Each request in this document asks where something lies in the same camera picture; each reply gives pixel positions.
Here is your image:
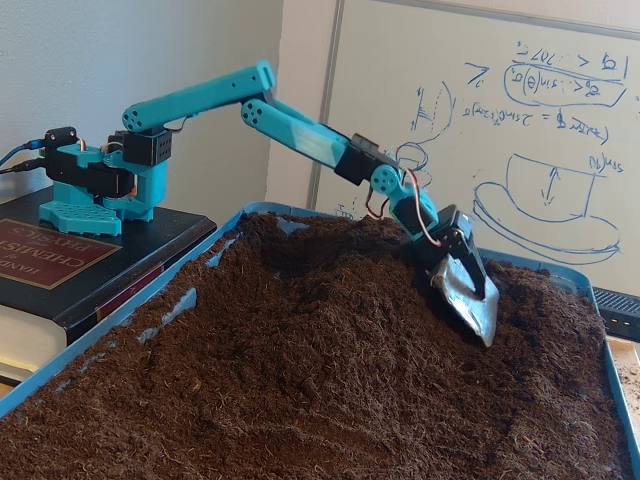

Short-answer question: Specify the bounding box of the brown soil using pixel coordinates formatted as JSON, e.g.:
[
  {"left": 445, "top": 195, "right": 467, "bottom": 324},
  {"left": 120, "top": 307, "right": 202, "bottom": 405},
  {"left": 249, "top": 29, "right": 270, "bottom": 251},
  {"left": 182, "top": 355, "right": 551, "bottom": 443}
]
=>
[{"left": 0, "top": 209, "right": 629, "bottom": 480}]

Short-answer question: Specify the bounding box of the black cable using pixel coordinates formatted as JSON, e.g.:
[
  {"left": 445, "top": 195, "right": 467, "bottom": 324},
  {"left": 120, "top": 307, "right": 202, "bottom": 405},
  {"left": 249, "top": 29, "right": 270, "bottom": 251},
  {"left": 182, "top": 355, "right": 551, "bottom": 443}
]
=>
[{"left": 0, "top": 160, "right": 49, "bottom": 175}]

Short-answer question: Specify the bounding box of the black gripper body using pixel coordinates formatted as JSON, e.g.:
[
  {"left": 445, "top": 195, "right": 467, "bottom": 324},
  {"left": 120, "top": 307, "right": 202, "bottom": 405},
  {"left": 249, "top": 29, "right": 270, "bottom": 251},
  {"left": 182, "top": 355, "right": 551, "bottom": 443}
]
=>
[{"left": 409, "top": 203, "right": 476, "bottom": 274}]

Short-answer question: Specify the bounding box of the silver foil scoop gripper finger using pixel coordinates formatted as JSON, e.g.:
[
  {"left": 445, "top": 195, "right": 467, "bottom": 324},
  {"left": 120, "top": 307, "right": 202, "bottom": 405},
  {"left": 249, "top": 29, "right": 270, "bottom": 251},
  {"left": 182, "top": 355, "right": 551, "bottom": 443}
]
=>
[{"left": 428, "top": 248, "right": 501, "bottom": 349}]

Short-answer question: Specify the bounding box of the blue plastic tray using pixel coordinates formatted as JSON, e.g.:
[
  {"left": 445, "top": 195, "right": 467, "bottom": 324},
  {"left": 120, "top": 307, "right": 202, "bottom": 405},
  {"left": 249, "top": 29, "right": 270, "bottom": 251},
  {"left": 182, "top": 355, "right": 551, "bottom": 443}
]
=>
[{"left": 0, "top": 200, "right": 640, "bottom": 480}]

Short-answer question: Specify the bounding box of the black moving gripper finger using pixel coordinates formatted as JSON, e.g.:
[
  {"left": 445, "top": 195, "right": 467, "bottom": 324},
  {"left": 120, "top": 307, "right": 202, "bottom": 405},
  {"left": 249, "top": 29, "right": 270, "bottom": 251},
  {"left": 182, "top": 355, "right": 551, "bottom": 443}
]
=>
[{"left": 446, "top": 225, "right": 487, "bottom": 302}]

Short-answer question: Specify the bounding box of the black perforated box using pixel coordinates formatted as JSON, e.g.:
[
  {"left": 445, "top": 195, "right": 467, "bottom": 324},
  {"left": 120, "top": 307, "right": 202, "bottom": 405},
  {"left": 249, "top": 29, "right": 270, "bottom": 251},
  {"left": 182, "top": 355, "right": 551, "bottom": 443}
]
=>
[{"left": 591, "top": 286, "right": 640, "bottom": 344}]

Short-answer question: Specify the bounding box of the blue cable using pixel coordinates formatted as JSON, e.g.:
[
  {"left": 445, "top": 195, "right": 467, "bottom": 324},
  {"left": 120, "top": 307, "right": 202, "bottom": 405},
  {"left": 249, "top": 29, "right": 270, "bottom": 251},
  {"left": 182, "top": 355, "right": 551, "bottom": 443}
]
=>
[{"left": 0, "top": 141, "right": 46, "bottom": 169}]

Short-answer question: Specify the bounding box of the black chemistry physics handbook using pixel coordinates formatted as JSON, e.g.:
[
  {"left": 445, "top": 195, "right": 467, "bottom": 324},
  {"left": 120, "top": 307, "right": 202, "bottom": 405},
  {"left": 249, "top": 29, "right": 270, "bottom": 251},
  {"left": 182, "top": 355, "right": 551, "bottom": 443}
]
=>
[{"left": 0, "top": 187, "right": 217, "bottom": 374}]

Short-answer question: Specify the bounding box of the whiteboard with blue sketches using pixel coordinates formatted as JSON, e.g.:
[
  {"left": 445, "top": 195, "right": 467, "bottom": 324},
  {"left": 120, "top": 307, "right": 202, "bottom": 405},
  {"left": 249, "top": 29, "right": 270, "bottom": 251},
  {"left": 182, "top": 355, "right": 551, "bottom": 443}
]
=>
[{"left": 307, "top": 0, "right": 640, "bottom": 296}]

